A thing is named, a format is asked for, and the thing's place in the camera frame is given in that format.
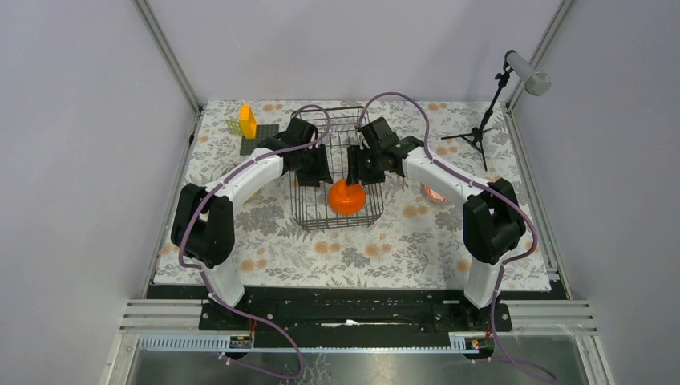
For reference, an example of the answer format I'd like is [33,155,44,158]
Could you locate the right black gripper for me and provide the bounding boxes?
[346,144,386,187]

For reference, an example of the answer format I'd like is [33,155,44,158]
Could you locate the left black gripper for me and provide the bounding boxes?
[297,144,334,188]

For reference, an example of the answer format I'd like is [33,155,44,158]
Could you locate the orange bowl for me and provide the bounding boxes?
[327,179,367,216]

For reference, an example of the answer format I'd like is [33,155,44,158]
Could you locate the red white patterned bowl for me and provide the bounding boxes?
[423,185,449,204]

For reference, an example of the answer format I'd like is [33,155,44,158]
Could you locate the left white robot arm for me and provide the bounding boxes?
[171,117,326,330]

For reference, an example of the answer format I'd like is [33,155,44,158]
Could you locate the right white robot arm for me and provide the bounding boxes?
[348,118,527,330]

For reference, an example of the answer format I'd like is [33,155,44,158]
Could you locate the orange block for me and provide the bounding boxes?
[238,105,257,140]

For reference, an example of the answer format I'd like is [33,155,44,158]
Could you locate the black microphone tripod stand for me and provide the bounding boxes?
[442,63,513,171]

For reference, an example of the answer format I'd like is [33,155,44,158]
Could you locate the grey microphone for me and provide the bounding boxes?
[504,50,552,96]

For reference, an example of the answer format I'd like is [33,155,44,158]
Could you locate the black wire dish rack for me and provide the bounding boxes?
[289,105,384,231]

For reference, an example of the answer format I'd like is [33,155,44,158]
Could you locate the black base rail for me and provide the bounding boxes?
[123,286,582,350]

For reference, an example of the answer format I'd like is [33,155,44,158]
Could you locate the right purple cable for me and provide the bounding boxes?
[355,91,559,385]

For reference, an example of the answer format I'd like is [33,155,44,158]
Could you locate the purple cable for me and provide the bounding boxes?
[355,91,559,385]
[177,103,333,383]

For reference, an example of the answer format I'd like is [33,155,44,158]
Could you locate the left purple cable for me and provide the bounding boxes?
[177,103,333,383]

